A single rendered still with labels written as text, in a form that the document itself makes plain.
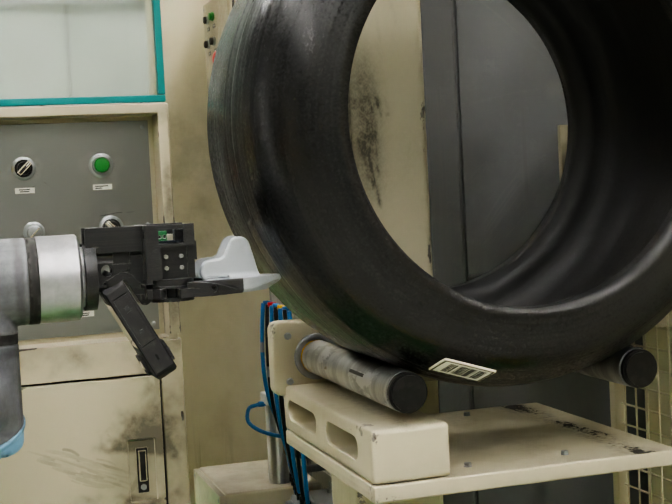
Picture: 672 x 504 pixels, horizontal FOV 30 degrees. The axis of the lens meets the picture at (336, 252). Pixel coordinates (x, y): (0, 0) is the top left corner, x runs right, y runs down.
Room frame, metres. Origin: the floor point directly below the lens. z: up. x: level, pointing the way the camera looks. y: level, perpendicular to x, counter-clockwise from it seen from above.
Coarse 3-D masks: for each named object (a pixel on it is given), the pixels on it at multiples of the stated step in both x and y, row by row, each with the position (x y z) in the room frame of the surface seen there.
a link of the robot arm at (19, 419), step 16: (0, 336) 1.24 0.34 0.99; (16, 336) 1.27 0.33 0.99; (0, 352) 1.24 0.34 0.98; (16, 352) 1.26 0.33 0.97; (0, 368) 1.24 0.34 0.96; (16, 368) 1.26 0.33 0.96; (0, 384) 1.23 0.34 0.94; (16, 384) 1.26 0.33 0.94; (0, 400) 1.22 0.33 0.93; (16, 400) 1.25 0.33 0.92; (0, 416) 1.21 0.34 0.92; (16, 416) 1.25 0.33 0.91; (0, 432) 1.23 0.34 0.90; (16, 432) 1.25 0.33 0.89; (0, 448) 1.23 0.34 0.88; (16, 448) 1.25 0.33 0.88
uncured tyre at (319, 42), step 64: (256, 0) 1.33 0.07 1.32; (320, 0) 1.26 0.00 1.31; (512, 0) 1.65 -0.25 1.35; (576, 0) 1.65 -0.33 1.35; (640, 0) 1.56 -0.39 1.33; (256, 64) 1.28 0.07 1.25; (320, 64) 1.26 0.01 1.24; (576, 64) 1.66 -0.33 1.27; (640, 64) 1.63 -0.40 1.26; (256, 128) 1.28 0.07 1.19; (320, 128) 1.25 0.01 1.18; (576, 128) 1.66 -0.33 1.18; (640, 128) 1.64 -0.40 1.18; (256, 192) 1.30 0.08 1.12; (320, 192) 1.26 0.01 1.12; (576, 192) 1.66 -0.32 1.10; (640, 192) 1.62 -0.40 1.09; (256, 256) 1.42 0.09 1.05; (320, 256) 1.27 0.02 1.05; (384, 256) 1.27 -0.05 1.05; (512, 256) 1.65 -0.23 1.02; (576, 256) 1.64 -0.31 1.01; (640, 256) 1.38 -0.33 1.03; (320, 320) 1.38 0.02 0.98; (384, 320) 1.29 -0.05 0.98; (448, 320) 1.29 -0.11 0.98; (512, 320) 1.31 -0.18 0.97; (576, 320) 1.33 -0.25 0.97; (640, 320) 1.37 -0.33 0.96; (512, 384) 1.38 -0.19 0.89
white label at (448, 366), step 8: (448, 360) 1.29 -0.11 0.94; (456, 360) 1.29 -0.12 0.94; (432, 368) 1.32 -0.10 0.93; (440, 368) 1.31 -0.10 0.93; (448, 368) 1.31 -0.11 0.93; (456, 368) 1.31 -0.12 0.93; (464, 368) 1.31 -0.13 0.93; (472, 368) 1.30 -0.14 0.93; (480, 368) 1.30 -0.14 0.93; (488, 368) 1.31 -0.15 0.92; (456, 376) 1.33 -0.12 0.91; (464, 376) 1.33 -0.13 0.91; (472, 376) 1.33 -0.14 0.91; (480, 376) 1.32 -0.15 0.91
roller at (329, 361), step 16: (304, 352) 1.63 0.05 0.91; (320, 352) 1.57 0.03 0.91; (336, 352) 1.53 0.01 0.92; (352, 352) 1.50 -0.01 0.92; (320, 368) 1.55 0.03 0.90; (336, 368) 1.49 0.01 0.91; (352, 368) 1.44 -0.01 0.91; (368, 368) 1.40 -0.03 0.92; (384, 368) 1.37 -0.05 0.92; (400, 368) 1.35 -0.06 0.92; (352, 384) 1.43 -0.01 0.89; (368, 384) 1.38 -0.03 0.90; (384, 384) 1.33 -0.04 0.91; (400, 384) 1.32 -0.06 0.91; (416, 384) 1.32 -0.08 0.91; (384, 400) 1.33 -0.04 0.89; (400, 400) 1.32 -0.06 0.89; (416, 400) 1.32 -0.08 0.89
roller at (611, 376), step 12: (624, 348) 1.42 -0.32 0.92; (636, 348) 1.41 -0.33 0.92; (612, 360) 1.42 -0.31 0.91; (624, 360) 1.40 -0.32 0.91; (636, 360) 1.40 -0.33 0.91; (648, 360) 1.41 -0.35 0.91; (576, 372) 1.53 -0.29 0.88; (588, 372) 1.48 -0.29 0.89; (600, 372) 1.45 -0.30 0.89; (612, 372) 1.42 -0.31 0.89; (624, 372) 1.40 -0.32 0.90; (636, 372) 1.40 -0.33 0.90; (648, 372) 1.41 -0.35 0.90; (624, 384) 1.42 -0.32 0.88; (636, 384) 1.40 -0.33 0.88; (648, 384) 1.41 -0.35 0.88
